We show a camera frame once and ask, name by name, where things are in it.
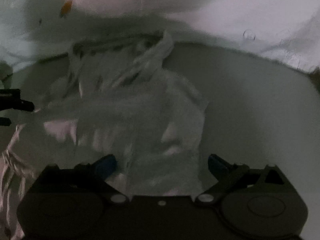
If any carrot printed pale sheet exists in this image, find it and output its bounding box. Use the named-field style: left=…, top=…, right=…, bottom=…
left=0, top=0, right=320, bottom=77

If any grey zip hoodie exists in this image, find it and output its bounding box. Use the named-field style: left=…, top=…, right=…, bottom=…
left=0, top=29, right=210, bottom=240

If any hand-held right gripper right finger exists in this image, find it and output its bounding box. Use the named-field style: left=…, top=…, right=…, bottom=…
left=195, top=153, right=296, bottom=206

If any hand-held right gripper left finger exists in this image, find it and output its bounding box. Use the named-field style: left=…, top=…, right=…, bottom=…
left=29, top=154, right=130, bottom=205

